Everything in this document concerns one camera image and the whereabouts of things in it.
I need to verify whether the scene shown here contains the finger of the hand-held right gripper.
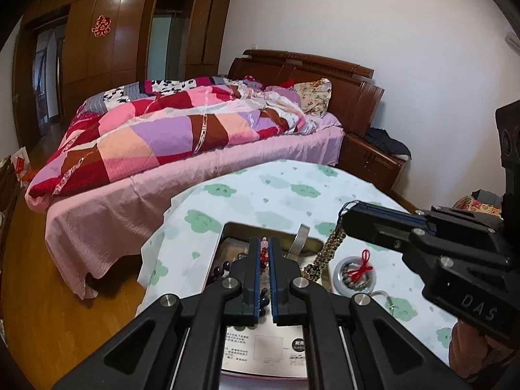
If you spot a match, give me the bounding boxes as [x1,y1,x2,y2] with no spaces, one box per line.
[343,203,511,290]
[353,201,505,253]

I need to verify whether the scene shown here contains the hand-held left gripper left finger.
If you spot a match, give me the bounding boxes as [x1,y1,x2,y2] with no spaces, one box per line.
[53,236,263,390]

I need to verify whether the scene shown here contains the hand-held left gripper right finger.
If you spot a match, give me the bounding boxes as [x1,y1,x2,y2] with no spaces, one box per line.
[270,238,468,390]

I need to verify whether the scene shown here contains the red knot pendant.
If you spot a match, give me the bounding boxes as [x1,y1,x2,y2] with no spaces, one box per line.
[260,237,272,290]

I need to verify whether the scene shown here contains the purple bead bracelet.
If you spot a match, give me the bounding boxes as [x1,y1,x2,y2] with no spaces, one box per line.
[209,252,271,320]

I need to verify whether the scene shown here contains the pink tin box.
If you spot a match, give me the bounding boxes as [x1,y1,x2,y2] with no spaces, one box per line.
[203,221,340,326]

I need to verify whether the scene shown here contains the braided gold cord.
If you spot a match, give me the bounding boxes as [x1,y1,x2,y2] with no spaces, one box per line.
[301,207,348,283]

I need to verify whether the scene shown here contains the person's right hand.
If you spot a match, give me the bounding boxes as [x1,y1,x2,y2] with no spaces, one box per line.
[448,320,520,387]

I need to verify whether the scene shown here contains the colourful patterned cushion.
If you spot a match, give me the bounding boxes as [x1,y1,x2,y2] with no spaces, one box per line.
[453,189,505,217]

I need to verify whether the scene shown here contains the round tin with beads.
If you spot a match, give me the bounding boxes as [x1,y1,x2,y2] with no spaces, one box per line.
[333,255,378,295]

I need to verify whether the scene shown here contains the wooden nightstand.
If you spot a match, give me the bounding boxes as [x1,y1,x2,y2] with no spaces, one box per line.
[339,132,411,194]

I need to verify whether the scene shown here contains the white printed booklet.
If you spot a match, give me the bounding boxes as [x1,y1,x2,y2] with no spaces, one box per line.
[221,325,310,379]

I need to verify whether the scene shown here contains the cloud print tablecloth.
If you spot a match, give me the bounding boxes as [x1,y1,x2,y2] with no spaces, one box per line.
[136,158,461,371]

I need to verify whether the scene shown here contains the dark clothes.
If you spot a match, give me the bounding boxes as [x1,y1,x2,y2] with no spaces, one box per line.
[366,127,412,157]

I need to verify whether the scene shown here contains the wooden headboard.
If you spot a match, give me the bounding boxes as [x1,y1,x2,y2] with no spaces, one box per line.
[225,49,385,137]

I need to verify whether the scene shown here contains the floral pillow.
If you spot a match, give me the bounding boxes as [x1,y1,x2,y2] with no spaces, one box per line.
[292,78,332,117]

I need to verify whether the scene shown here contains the bed with pink sheet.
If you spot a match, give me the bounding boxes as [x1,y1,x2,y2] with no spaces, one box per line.
[43,113,346,300]

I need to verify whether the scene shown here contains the lilac pillow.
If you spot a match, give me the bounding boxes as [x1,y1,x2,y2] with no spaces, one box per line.
[266,85,304,111]

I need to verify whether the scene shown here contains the patchwork quilt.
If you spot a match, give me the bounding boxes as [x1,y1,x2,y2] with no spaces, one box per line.
[24,75,310,212]

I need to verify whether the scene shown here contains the white air conditioner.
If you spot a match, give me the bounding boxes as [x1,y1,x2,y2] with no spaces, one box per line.
[504,30,520,56]

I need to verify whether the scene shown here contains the frosted glass door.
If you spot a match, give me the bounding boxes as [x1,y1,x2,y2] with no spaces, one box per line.
[146,8,192,83]

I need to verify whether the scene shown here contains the wooden wardrobe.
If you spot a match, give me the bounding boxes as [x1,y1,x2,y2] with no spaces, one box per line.
[12,0,236,139]

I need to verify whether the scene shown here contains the cluttered wooden tv stand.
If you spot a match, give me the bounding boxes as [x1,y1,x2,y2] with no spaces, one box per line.
[0,156,21,233]

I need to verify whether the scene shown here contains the red and white bag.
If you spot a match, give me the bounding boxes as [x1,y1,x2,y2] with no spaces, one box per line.
[11,146,33,182]

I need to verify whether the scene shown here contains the red paper decoration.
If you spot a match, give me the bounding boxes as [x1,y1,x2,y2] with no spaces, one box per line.
[91,15,113,38]

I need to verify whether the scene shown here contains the wooden door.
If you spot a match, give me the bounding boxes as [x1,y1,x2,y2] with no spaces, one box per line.
[11,24,36,139]

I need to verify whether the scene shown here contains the red knot bead bracelet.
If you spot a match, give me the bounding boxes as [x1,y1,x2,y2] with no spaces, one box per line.
[341,250,374,289]

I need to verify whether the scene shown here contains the silver metal ring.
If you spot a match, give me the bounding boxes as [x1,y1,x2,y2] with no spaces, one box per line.
[368,290,397,314]

